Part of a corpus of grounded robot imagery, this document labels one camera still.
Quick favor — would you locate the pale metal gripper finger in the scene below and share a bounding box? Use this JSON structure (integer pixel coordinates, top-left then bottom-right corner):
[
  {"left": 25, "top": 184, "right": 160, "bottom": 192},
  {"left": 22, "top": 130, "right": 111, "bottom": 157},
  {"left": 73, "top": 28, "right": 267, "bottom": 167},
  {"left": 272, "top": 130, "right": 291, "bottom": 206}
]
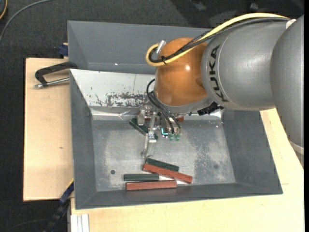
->
[
  {"left": 140, "top": 132, "right": 158, "bottom": 158},
  {"left": 137, "top": 108, "right": 147, "bottom": 127}
]

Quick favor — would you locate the dark green flat block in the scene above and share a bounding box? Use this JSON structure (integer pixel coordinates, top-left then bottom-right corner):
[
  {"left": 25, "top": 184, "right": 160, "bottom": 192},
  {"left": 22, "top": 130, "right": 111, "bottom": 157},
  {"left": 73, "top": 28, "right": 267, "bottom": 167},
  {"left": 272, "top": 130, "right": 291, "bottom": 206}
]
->
[
  {"left": 123, "top": 173, "right": 160, "bottom": 182},
  {"left": 128, "top": 117, "right": 159, "bottom": 140},
  {"left": 145, "top": 158, "right": 180, "bottom": 172}
]

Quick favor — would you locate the grey metal bin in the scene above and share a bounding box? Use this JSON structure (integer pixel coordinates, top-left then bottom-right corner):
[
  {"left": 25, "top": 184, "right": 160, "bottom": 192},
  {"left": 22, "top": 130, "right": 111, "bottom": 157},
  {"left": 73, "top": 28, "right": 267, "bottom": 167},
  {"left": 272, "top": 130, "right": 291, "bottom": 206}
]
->
[{"left": 67, "top": 20, "right": 284, "bottom": 210}]

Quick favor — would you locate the red-brown flat block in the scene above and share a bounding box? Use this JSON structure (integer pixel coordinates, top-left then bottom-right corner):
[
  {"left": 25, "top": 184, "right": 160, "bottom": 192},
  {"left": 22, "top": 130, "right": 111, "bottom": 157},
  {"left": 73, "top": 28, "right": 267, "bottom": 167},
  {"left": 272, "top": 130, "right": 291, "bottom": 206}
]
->
[
  {"left": 126, "top": 180, "right": 178, "bottom": 191},
  {"left": 142, "top": 163, "right": 194, "bottom": 185}
]

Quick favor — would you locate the pale brown flat board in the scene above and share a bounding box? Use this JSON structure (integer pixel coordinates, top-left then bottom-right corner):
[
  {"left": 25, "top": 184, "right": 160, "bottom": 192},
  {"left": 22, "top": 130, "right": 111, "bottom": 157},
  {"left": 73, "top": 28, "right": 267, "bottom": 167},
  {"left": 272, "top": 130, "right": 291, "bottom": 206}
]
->
[{"left": 23, "top": 57, "right": 75, "bottom": 202}]

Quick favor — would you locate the black cylinder on white bracket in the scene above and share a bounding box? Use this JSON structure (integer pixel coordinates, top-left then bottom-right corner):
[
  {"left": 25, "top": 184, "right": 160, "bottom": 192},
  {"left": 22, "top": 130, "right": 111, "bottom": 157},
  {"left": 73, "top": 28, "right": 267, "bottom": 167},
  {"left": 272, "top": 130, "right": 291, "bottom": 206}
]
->
[{"left": 197, "top": 101, "right": 225, "bottom": 116}]

